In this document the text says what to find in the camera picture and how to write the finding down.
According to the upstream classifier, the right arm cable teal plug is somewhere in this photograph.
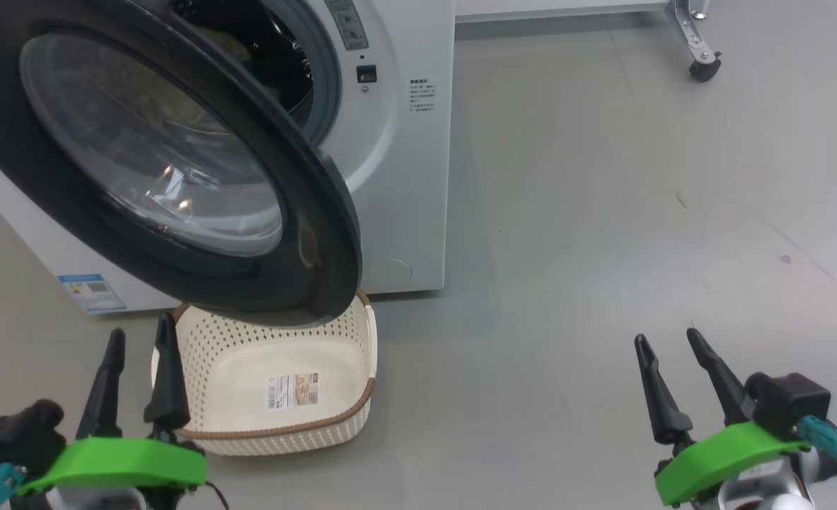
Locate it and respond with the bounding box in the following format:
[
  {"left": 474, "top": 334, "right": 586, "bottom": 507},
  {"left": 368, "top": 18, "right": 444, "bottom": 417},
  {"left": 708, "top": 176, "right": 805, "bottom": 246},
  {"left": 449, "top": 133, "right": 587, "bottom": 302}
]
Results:
[{"left": 797, "top": 415, "right": 837, "bottom": 484}]

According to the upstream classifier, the stainless steel washing machine drum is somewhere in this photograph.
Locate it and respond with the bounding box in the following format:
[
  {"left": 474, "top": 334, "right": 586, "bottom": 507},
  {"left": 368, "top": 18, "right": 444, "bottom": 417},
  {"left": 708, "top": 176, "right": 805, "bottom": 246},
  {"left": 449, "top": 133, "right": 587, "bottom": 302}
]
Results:
[{"left": 169, "top": 0, "right": 315, "bottom": 130}]

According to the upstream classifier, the paper basket label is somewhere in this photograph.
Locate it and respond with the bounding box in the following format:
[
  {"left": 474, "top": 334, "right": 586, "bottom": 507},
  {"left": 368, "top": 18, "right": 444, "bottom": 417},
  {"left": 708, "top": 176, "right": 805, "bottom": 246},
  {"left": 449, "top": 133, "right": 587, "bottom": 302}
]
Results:
[{"left": 266, "top": 373, "right": 319, "bottom": 411}]

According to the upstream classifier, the grey frame leg with caster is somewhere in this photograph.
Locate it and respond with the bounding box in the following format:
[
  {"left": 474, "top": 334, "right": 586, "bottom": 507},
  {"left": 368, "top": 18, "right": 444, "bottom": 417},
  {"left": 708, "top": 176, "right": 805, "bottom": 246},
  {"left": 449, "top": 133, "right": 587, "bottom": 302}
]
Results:
[{"left": 665, "top": 0, "right": 723, "bottom": 84}]

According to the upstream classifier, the grey warning label sticker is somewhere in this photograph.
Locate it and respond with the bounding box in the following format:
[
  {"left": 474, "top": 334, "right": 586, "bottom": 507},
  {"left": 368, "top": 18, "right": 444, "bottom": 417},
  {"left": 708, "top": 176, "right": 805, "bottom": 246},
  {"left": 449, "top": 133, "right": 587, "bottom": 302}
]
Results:
[{"left": 323, "top": 0, "right": 370, "bottom": 51}]

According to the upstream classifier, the blue energy label sticker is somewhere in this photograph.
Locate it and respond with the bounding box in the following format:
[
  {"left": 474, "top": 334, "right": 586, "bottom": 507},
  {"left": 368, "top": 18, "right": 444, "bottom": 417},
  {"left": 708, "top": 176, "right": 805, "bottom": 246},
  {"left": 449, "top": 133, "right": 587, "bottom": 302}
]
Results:
[{"left": 56, "top": 273, "right": 128, "bottom": 315}]

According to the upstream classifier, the white front-load washing machine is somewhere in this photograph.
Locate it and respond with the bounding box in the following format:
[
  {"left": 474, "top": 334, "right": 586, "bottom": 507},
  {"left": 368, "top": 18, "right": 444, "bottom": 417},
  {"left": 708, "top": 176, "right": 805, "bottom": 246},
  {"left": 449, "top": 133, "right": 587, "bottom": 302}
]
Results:
[{"left": 0, "top": 0, "right": 457, "bottom": 315}]

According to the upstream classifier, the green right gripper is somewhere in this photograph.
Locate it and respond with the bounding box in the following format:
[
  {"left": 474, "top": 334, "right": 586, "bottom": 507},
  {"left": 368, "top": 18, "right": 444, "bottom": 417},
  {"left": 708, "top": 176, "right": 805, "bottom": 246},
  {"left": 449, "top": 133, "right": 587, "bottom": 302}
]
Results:
[{"left": 634, "top": 327, "right": 813, "bottom": 508}]

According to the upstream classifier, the cream perforated laundry basket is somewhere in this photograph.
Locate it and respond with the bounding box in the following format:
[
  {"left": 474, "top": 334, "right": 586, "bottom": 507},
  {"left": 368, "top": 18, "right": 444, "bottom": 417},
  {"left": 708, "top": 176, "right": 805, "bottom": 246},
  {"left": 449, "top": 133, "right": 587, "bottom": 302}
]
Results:
[{"left": 151, "top": 290, "right": 379, "bottom": 458}]

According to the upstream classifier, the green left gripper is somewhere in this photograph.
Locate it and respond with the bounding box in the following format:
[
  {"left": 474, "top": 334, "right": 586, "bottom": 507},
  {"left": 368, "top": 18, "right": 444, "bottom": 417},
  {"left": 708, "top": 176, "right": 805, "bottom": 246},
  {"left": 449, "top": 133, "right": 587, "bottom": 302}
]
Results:
[{"left": 14, "top": 314, "right": 207, "bottom": 494}]

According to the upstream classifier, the black glass washer door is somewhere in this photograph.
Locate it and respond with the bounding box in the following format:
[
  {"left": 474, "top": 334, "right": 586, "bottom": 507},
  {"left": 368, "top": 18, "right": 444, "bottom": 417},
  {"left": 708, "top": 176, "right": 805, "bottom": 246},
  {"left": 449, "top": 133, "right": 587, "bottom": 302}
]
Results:
[{"left": 0, "top": 0, "right": 363, "bottom": 329}]

